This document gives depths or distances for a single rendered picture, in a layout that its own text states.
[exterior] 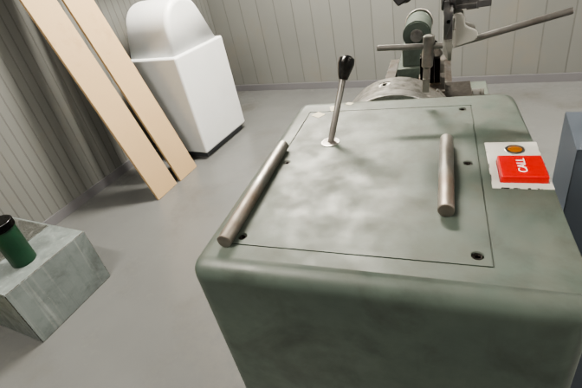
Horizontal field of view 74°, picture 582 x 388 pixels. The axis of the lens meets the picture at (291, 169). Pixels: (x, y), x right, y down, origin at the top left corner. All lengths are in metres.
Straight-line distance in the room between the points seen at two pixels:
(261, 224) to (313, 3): 4.05
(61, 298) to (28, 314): 0.18
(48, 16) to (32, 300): 1.89
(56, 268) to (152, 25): 2.02
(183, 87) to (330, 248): 3.03
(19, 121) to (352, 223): 3.14
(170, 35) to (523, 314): 3.23
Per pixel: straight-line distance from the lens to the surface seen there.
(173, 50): 3.45
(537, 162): 0.67
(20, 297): 2.50
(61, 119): 3.67
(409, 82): 1.08
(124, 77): 3.42
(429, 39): 0.83
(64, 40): 3.30
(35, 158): 3.56
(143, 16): 3.65
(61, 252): 2.56
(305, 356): 0.63
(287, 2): 4.64
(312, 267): 0.50
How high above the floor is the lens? 1.61
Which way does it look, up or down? 31 degrees down
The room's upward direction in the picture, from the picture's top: 12 degrees counter-clockwise
